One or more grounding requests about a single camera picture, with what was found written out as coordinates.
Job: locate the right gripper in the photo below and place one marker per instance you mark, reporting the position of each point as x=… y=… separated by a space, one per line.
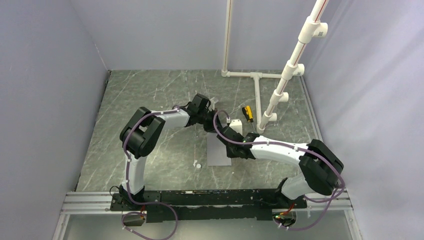
x=229 y=153

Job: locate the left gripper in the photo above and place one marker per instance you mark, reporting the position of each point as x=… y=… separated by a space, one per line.
x=211 y=128

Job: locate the grey envelope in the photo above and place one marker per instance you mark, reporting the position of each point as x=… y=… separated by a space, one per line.
x=216 y=152

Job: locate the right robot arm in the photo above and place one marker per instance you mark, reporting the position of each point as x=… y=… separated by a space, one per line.
x=320 y=169

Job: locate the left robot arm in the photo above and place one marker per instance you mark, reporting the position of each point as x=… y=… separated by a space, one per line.
x=140 y=136

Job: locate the yellow black screwdriver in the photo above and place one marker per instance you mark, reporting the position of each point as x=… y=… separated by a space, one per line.
x=247 y=112

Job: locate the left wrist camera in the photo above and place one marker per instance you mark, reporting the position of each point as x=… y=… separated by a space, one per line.
x=212 y=103

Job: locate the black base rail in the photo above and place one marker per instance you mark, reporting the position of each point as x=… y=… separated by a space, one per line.
x=168 y=205

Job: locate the white PVC pipe frame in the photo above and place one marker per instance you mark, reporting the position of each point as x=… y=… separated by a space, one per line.
x=313 y=27

